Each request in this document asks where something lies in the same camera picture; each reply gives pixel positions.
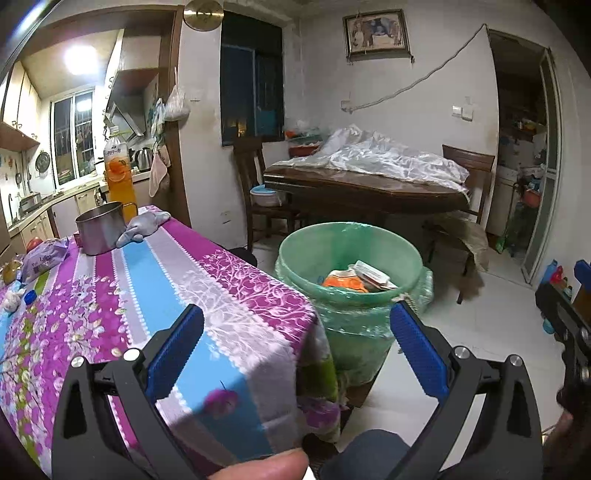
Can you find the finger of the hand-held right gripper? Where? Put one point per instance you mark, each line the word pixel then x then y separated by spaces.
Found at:
pixel 558 309
pixel 583 273

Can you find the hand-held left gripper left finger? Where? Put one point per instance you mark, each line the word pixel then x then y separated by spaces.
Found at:
pixel 178 350

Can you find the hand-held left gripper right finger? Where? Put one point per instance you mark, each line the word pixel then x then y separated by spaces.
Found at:
pixel 418 350

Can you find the green trash bin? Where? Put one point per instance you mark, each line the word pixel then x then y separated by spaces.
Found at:
pixel 351 318

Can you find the white paper packet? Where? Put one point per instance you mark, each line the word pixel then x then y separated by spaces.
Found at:
pixel 374 274

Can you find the person's right hand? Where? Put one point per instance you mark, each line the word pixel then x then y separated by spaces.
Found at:
pixel 572 429

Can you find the person's left hand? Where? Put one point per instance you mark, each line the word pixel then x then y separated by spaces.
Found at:
pixel 268 467

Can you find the blue plastic bottle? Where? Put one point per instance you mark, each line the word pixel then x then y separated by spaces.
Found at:
pixel 550 272

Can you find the floral striped tablecloth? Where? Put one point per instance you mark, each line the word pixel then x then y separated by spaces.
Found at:
pixel 138 286

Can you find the person's leg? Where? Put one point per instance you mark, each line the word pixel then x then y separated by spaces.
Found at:
pixel 369 454

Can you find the glass sliding door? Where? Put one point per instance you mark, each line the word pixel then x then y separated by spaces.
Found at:
pixel 549 161

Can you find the olive cloth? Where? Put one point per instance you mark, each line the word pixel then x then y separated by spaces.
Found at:
pixel 461 235

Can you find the grey cloth glove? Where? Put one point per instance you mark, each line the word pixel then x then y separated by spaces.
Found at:
pixel 143 226

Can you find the steel pot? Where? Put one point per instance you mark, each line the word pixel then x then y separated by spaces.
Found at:
pixel 99 230

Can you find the blue bottle cap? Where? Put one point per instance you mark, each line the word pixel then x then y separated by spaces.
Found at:
pixel 30 296

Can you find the dark wooden chair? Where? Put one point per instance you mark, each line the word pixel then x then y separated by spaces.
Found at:
pixel 466 161
pixel 251 184

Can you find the dark wooden table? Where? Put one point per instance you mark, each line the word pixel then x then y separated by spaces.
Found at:
pixel 369 196

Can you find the purple tissue pack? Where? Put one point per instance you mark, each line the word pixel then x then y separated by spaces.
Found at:
pixel 44 258

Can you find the blue bowl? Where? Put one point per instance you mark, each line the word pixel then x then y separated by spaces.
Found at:
pixel 265 196

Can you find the pink hanging towel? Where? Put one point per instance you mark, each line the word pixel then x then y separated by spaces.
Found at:
pixel 158 173

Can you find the red apple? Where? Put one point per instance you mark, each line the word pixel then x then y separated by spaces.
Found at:
pixel 33 243

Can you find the kitchen counter cabinets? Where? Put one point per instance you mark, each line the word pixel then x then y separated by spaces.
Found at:
pixel 41 221

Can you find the orange juice bottle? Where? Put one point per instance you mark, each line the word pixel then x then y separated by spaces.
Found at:
pixel 120 170

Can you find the steel kettle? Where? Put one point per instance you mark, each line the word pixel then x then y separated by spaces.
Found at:
pixel 144 159

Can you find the clear plastic sheet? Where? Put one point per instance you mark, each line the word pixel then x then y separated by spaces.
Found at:
pixel 383 154

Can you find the hanging round pan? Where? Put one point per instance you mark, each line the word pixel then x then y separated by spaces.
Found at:
pixel 42 162

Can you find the red basket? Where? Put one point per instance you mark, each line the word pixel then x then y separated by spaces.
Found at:
pixel 302 148

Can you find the blue white hanging bag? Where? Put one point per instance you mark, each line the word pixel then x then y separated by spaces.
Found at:
pixel 157 117

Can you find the kitchen window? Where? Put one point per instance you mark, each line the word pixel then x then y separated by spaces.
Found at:
pixel 74 138

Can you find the steel range hood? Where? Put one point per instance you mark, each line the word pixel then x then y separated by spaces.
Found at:
pixel 122 117

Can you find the clear hanging plastic bag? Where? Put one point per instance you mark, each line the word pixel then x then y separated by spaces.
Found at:
pixel 176 104

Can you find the dark window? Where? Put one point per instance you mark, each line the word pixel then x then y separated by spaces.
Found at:
pixel 251 87

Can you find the ceiling light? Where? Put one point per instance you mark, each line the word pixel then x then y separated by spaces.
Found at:
pixel 81 57

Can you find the framed elephant picture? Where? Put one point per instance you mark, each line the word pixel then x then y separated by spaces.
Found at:
pixel 376 34

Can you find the white light switch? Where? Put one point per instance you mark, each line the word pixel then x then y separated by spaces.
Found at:
pixel 461 111

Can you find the white wall outlet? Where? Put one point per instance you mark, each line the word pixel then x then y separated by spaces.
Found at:
pixel 346 105

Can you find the kitchen wall cabinets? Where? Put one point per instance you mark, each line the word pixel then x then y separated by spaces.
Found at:
pixel 18 106

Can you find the gold wall clock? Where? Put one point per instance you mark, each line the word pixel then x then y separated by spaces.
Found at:
pixel 203 11

